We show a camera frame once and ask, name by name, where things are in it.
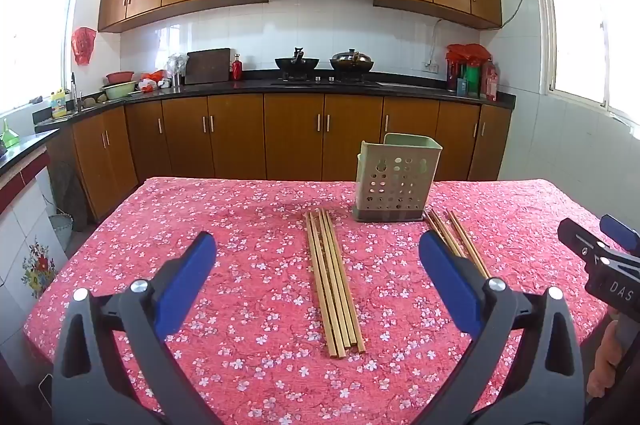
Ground dark pot with lid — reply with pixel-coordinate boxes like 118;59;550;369
329;48;375;76

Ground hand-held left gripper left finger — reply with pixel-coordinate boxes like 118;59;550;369
51;231;223;425

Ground red floral tablecloth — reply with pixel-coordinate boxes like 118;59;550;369
22;176;626;425

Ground red and white bag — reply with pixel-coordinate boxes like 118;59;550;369
139;71;168;92

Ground black wok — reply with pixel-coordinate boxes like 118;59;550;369
275;47;321;80

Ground dark wooden cutting board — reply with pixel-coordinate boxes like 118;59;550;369
185;48;232;84

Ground thin wall cable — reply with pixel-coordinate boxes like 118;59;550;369
501;0;532;28

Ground green box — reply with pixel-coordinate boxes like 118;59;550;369
462;65;482;97

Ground white socket cable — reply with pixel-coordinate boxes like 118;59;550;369
429;19;447;66

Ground red hanging plastic bag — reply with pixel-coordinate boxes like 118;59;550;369
71;26;97;66

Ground dark mesh sack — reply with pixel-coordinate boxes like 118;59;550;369
50;160;90;231

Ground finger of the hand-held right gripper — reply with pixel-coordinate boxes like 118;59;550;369
599;214;640;256
557;218;621;264

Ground person's right hand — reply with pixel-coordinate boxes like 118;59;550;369
587;319;632;401

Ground wooden base cabinets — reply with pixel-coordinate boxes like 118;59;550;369
37;92;513;223

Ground black kitchen countertop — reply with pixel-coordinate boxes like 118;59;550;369
0;77;516;166

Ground green perforated utensil holder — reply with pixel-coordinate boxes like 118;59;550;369
351;133;443;223

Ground black gas stove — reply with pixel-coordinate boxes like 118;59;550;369
270;75;381;86

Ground red plastic bags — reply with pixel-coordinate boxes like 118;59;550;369
446;44;492;66

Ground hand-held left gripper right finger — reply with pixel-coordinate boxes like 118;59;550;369
419;230;586;425

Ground red carton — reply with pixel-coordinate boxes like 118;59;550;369
482;60;500;102

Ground white floor bucket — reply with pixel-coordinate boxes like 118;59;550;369
48;212;74;251

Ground green basin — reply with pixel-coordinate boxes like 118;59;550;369
101;81;137;100

